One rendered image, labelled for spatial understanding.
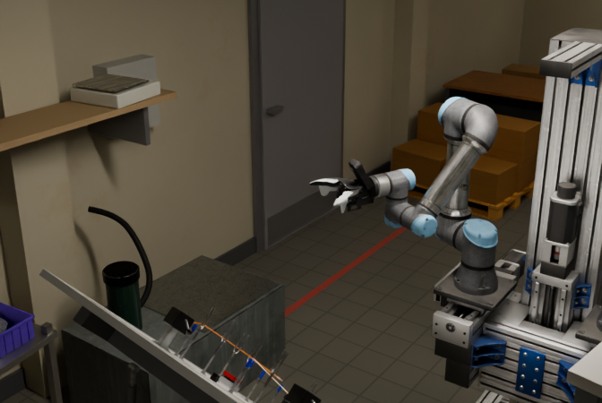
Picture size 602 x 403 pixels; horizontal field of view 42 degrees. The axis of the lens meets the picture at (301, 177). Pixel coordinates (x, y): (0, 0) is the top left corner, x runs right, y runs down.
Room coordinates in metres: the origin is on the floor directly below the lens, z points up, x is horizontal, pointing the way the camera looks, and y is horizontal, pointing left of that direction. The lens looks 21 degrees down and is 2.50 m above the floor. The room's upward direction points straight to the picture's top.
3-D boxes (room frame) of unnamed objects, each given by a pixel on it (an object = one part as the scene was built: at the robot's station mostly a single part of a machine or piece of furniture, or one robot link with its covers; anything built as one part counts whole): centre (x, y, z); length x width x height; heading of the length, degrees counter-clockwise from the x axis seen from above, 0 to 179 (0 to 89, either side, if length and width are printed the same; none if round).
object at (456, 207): (2.55, -0.55, 1.54); 0.15 x 0.12 x 0.55; 29
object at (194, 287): (3.55, 0.70, 0.47); 1.00 x 0.78 x 0.94; 144
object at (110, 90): (3.67, 0.90, 1.56); 0.35 x 0.33 x 0.09; 145
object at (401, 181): (2.42, -0.32, 1.56); 0.11 x 0.08 x 0.09; 119
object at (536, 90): (6.91, -2.08, 0.37); 1.37 x 0.72 x 0.74; 55
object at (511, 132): (6.16, -1.37, 0.32); 1.09 x 0.80 x 0.64; 55
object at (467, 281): (2.43, -0.62, 1.21); 0.15 x 0.15 x 0.10
